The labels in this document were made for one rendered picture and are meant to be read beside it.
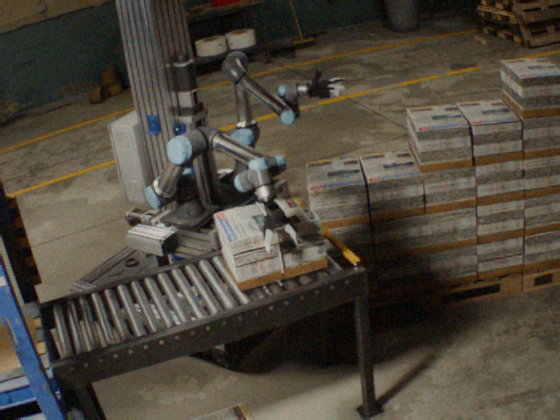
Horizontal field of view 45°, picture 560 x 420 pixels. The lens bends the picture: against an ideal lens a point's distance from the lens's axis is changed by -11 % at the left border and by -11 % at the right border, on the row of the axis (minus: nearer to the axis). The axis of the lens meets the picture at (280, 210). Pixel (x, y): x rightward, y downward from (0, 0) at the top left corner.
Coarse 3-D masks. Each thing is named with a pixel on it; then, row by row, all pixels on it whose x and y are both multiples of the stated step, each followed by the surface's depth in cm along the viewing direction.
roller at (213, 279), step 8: (200, 264) 325; (208, 264) 323; (208, 272) 316; (216, 272) 317; (208, 280) 313; (216, 280) 309; (216, 288) 304; (224, 288) 302; (224, 296) 297; (224, 304) 294; (232, 304) 290
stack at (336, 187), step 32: (352, 160) 394; (384, 160) 389; (320, 192) 369; (352, 192) 370; (384, 192) 371; (416, 192) 371; (448, 192) 371; (480, 192) 371; (512, 192) 371; (384, 224) 377; (416, 224) 377; (448, 224) 378; (480, 224) 379; (512, 224) 379; (416, 256) 386; (448, 256) 386; (480, 256) 387; (512, 256) 388; (384, 288) 394; (448, 288) 395; (512, 288) 397; (352, 320) 402
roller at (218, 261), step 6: (216, 258) 326; (222, 258) 326; (216, 264) 323; (222, 264) 320; (222, 270) 317; (222, 276) 316; (228, 276) 311; (228, 282) 308; (234, 288) 302; (234, 294) 301; (240, 294) 297; (246, 294) 295; (240, 300) 295; (246, 300) 291; (252, 300) 291
